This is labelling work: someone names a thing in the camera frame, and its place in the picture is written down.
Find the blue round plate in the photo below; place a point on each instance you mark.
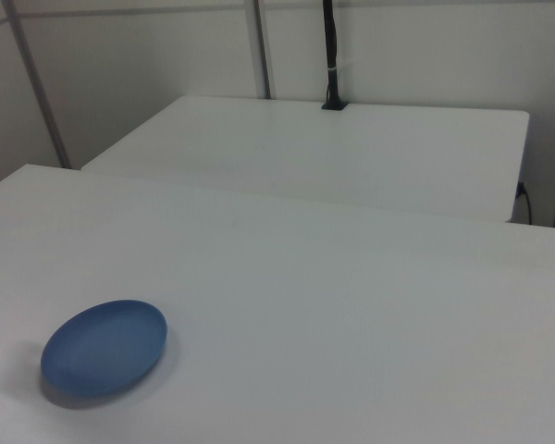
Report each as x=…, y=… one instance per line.
x=104, y=349

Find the white side table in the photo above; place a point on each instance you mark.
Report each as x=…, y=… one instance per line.
x=333, y=152

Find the grey slanted partition post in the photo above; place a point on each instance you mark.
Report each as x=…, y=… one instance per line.
x=37, y=83

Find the black camera pole with base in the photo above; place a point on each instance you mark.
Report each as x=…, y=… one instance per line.
x=331, y=55

